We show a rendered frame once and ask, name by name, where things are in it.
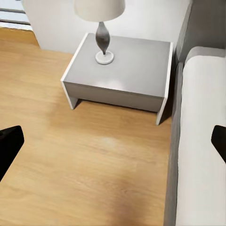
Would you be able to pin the nightstand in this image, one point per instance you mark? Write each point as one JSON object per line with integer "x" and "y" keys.
{"x": 137, "y": 77}

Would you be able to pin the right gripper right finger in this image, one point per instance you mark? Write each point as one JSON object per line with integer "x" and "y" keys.
{"x": 218, "y": 139}

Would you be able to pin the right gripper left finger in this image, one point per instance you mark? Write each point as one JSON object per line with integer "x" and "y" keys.
{"x": 11, "y": 141}

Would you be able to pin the bed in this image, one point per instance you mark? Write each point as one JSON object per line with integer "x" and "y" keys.
{"x": 196, "y": 177}

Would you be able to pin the table lamp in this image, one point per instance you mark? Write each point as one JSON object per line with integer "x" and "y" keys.
{"x": 100, "y": 11}

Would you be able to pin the fixed window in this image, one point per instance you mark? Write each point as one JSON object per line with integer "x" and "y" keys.
{"x": 14, "y": 24}

